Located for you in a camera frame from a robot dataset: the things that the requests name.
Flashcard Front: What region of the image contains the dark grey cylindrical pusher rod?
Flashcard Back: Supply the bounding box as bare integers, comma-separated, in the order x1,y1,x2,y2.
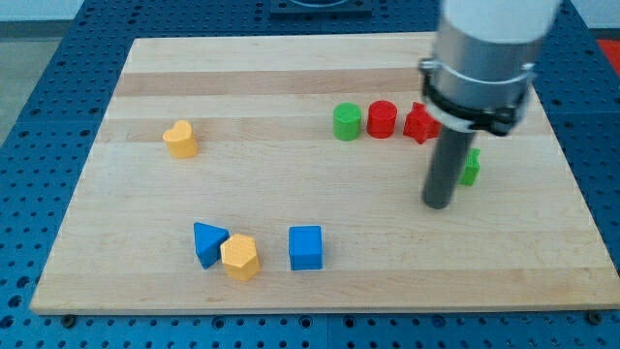
422,126,475,209

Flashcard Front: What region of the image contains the blue cube block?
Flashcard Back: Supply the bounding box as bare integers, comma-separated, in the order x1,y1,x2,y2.
289,226,323,270

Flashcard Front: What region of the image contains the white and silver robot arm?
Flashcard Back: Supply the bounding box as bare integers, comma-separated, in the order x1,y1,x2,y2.
418,0,561,209

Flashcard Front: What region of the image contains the light wooden board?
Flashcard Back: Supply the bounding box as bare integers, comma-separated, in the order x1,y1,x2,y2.
30,33,619,315

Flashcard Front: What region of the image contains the yellow heart block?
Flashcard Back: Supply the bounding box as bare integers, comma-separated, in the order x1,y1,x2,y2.
162,120,199,159

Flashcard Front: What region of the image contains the red cylinder block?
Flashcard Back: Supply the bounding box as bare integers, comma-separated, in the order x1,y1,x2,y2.
366,100,397,139

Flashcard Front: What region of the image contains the green star block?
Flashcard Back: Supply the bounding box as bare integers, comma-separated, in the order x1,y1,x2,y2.
459,148,481,186

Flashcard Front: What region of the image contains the green cylinder block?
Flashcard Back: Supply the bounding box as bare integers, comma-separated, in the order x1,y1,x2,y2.
332,103,361,142

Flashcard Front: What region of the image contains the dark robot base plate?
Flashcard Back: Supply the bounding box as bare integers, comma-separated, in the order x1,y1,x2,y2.
267,0,373,16

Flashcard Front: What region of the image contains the red star block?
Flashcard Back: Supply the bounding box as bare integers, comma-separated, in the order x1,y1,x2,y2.
403,102,442,144

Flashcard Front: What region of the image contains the yellow hexagon block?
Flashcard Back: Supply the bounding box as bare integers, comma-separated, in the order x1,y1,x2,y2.
220,234,261,281

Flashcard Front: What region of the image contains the blue triangle block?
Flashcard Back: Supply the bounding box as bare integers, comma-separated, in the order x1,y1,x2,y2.
194,222,230,270

